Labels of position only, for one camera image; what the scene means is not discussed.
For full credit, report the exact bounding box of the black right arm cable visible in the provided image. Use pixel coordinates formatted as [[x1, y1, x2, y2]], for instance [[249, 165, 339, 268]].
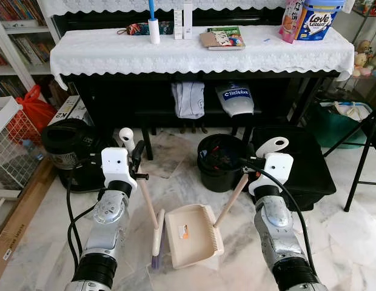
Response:
[[246, 164, 314, 267]]

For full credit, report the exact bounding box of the beige stuffed toy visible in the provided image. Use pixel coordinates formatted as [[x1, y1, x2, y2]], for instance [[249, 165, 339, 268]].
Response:
[[353, 39, 376, 78]]

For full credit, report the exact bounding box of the white bookshelf with books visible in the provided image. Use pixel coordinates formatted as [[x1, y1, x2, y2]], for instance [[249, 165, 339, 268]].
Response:
[[0, 0, 60, 101]]

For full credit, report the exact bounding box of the white hanging cloth bag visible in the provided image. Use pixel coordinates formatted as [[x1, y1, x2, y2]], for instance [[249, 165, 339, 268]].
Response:
[[171, 82, 206, 120]]

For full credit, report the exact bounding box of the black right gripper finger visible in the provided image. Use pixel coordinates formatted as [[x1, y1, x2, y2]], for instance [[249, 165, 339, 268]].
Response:
[[207, 150, 244, 172]]

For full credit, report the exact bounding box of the green and brown book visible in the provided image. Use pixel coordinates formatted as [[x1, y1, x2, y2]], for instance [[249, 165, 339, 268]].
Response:
[[200, 26, 246, 51]]

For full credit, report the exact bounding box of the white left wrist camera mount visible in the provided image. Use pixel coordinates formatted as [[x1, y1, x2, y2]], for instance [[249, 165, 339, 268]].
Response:
[[101, 147, 138, 192]]

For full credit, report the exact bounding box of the white wire basket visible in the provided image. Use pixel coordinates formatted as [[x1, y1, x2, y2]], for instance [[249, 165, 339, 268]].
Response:
[[0, 96, 44, 196]]

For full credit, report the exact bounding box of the beige long-handled dustpan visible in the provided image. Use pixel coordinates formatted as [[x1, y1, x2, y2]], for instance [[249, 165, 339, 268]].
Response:
[[165, 137, 290, 269]]

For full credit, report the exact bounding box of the short white narrow box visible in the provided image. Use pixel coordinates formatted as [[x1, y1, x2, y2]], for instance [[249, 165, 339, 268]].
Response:
[[173, 8, 184, 41]]

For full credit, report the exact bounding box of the white and blue BitRobot cap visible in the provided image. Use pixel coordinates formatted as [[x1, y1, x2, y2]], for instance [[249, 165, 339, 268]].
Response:
[[215, 83, 256, 118]]

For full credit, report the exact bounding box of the pink snack packet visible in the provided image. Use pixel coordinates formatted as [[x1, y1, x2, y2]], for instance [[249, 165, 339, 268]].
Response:
[[280, 0, 305, 44]]

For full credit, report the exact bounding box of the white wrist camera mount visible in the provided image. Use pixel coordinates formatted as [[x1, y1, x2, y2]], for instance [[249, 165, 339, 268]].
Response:
[[101, 147, 138, 192], [249, 153, 294, 196]]

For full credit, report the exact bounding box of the tall white narrow box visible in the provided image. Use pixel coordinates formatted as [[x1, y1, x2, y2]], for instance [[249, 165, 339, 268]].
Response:
[[183, 3, 193, 40]]

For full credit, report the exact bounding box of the flat brown cardboard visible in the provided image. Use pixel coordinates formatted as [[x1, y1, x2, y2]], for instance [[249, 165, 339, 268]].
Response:
[[0, 156, 56, 270]]

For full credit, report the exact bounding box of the red plastic bag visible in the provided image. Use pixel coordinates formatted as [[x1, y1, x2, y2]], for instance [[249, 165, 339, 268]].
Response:
[[7, 85, 58, 146]]

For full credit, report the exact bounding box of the blue Love Letters tin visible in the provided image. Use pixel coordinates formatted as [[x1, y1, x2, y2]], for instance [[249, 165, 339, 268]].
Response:
[[295, 0, 346, 42]]

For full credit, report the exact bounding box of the cardboard box marked K2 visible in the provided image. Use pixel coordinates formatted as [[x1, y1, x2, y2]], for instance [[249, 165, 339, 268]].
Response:
[[47, 94, 90, 128]]

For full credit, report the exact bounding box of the white lint roller blue handle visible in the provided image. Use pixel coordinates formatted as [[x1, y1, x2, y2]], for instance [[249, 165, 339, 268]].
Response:
[[147, 0, 161, 45]]

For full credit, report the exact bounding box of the black round cooker appliance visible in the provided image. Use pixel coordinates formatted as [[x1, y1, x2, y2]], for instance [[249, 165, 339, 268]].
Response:
[[41, 119, 107, 192]]

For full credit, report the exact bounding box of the white lace cloth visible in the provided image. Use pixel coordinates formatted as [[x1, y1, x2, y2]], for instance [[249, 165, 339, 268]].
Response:
[[39, 0, 298, 18], [50, 24, 356, 92]]

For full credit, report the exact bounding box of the black round bin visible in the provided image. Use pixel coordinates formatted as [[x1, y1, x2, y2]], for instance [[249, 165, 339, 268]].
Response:
[[197, 135, 249, 193]]

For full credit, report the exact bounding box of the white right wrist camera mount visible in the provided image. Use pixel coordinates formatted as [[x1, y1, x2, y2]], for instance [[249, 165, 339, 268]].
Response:
[[249, 153, 294, 196]]

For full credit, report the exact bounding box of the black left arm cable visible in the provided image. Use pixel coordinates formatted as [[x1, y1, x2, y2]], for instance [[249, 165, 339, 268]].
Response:
[[65, 175, 102, 270]]

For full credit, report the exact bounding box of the green plastic basin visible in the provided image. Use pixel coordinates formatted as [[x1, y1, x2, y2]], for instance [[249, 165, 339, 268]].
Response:
[[308, 100, 372, 150]]

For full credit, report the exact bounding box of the black rectangular box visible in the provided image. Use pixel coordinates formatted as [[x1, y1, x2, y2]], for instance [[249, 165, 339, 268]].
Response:
[[249, 126, 338, 212]]

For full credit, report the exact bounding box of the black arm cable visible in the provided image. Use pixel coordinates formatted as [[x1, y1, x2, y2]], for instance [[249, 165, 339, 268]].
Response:
[[246, 164, 314, 267], [65, 175, 102, 270]]

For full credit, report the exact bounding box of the patterned dark pouch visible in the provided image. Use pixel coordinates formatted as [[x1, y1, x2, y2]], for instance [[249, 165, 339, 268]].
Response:
[[118, 22, 175, 36]]

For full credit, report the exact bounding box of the black folding chair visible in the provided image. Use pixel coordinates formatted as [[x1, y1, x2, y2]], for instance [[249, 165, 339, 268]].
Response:
[[342, 72, 376, 213]]

